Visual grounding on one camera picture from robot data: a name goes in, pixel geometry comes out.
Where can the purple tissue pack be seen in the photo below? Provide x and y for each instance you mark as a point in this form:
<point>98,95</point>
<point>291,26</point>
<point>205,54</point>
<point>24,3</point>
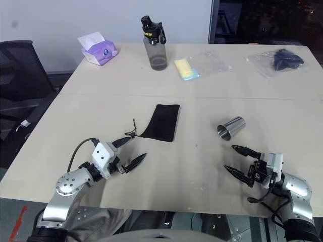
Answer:
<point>101,53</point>

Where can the yellow folded cloth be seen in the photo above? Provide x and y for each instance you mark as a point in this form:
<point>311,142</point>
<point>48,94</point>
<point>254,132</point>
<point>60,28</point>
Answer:
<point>183,67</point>

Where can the grey sports water bottle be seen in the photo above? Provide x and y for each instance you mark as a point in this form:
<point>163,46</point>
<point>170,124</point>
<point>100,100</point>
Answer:
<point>159,53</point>

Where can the grey window frame post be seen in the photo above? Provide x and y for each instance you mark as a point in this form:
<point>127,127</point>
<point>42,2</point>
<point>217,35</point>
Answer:
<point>212,21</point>

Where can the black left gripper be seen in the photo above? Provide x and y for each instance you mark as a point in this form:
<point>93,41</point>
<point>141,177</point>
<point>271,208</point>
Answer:
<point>116,166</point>

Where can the empty clear plastic bag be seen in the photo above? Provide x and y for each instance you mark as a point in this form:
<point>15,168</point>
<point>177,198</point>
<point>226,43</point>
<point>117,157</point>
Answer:
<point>212,63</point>

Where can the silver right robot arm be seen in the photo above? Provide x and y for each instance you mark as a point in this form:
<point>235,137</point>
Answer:
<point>300,189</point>

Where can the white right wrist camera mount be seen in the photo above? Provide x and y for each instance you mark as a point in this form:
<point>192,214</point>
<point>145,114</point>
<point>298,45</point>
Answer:
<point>276,161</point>

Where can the grey robot torso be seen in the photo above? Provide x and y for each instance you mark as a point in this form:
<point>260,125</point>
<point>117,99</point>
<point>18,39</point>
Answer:
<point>166,236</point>

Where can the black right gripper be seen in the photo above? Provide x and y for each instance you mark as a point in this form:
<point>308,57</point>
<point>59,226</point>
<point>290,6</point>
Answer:
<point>258,172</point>

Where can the black mesh office chair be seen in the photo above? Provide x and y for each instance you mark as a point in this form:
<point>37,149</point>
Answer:
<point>20,75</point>

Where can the white paper tag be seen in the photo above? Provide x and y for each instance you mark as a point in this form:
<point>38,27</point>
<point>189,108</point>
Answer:
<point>24,124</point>

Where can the red stick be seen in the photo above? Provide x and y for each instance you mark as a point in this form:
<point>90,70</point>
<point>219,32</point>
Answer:
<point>20,221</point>

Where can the black bundled item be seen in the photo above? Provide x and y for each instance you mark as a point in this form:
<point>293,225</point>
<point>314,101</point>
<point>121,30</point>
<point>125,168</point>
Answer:
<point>287,59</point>

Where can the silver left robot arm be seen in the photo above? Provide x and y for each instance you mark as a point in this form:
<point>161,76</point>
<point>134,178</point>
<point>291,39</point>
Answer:
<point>68,184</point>

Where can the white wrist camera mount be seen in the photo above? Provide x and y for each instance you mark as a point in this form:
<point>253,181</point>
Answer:
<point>101,154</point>
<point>276,161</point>

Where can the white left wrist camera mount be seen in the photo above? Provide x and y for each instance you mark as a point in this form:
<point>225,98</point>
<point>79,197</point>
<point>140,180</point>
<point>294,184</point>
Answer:
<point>101,154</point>

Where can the stainless steel cup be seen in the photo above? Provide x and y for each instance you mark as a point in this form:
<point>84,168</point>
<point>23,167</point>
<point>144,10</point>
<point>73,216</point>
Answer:
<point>236,126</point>

